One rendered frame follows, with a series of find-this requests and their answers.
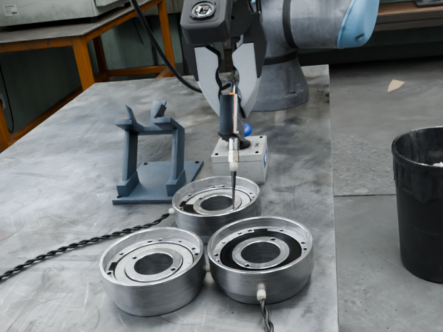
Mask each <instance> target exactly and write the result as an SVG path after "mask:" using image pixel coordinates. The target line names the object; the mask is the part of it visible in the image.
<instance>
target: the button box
mask: <svg viewBox="0 0 443 332"><path fill-rule="evenodd" d="M245 139H246V142H245V141H244V142H243V144H240V145H239V163H238V170H237V174H236V176H239V177H245V178H247V179H250V180H252V181H254V182H255V183H256V184H264V183H265V180H266V174H267V171H268V165H269V159H268V146H267V139H266V136H247V137H245ZM228 149H229V142H226V141H225V140H224V139H223V138H220V139H219V140H218V143H217V145H216V147H215V149H214V152H213V154H212V156H211V159H212V168H213V173H214V176H220V175H231V171H230V167H229V150H228Z"/></svg>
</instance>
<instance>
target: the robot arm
mask: <svg viewBox="0 0 443 332"><path fill-rule="evenodd" d="M378 6H379V0H184V3H183V10H182V14H181V21H180V25H181V28H182V31H183V37H182V45H183V53H184V55H185V59H186V60H187V63H188V65H189V67H190V69H191V71H192V74H193V76H194V78H195V80H196V81H197V82H198V85H199V86H200V89H201V90H202V93H203V94H204V96H205V98H206V99H207V101H208V103H209V104H210V106H211V107H212V109H213V110H214V111H215V112H216V113H217V114H218V116H220V95H222V93H221V90H222V82H221V80H220V78H219V68H220V65H221V63H222V60H221V53H220V52H219V51H218V50H217V49H215V48H213V43H214V42H225V41H227V40H228V38H231V39H232V40H233V41H234V42H235V43H237V48H236V50H235V51H234V52H233V54H232V60H233V65H234V67H235V68H236V69H237V71H238V73H239V83H238V96H239V97H240V99H241V102H240V108H241V111H242V114H243V117H244V118H247V117H248V116H249V114H250V112H251V111H254V112H268V111H279V110H284V109H289V108H292V107H296V106H298V105H301V104H303V103H304V102H306V101H307V100H308V99H309V85H308V84H307V81H306V78H305V75H304V74H303V71H302V69H301V66H300V64H299V61H298V55H297V49H307V48H338V49H343V48H344V47H359V46H362V45H364V44H365V43H366V42H367V41H368V40H369V38H370V36H371V34H372V31H373V30H374V25H375V23H376V17H377V14H378Z"/></svg>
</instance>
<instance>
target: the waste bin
mask: <svg viewBox="0 0 443 332"><path fill-rule="evenodd" d="M391 151H392V156H393V171H394V180H395V184H396V198H397V208H398V226H399V244H400V253H401V261H402V263H403V265H404V266H405V267H406V268H407V269H408V270H409V271H410V272H412V273H414V274H415V275H417V276H419V277H421V278H424V279H426V280H429V281H434V282H438V283H443V167H441V166H434V164H435V163H440V162H442V163H443V126H431V127H424V128H418V129H415V130H411V131H409V132H405V133H403V134H401V135H399V136H398V137H397V138H395V139H394V141H393V142H392V146H391Z"/></svg>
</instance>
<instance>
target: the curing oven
mask: <svg viewBox="0 0 443 332"><path fill-rule="evenodd" d="M130 1H131V0H0V26H7V29H8V31H9V32H12V31H15V30H16V29H15V26H14V25H19V24H31V23H37V22H49V21H56V20H68V19H74V18H86V17H90V23H95V22H97V21H98V19H97V16H98V15H100V14H103V13H105V12H107V11H110V10H111V9H114V8H115V7H118V6H120V5H122V4H124V5H125V7H130V6H131V2H130Z"/></svg>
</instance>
